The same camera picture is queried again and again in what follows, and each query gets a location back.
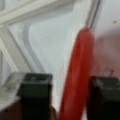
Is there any orange-tipped gripper right finger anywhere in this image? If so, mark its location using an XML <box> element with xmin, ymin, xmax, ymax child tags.
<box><xmin>87</xmin><ymin>76</ymin><xmax>120</xmax><ymax>120</ymax></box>

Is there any orange-tipped gripper left finger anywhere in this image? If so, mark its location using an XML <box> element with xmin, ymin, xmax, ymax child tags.
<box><xmin>17</xmin><ymin>73</ymin><xmax>52</xmax><ymax>120</ymax></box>

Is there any red tomato piece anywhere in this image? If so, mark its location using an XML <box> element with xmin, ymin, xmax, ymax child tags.
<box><xmin>58</xmin><ymin>28</ymin><xmax>94</xmax><ymax>120</ymax></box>

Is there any white divided round tray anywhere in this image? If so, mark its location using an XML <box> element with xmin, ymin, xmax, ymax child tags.
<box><xmin>0</xmin><ymin>0</ymin><xmax>99</xmax><ymax>108</ymax></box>

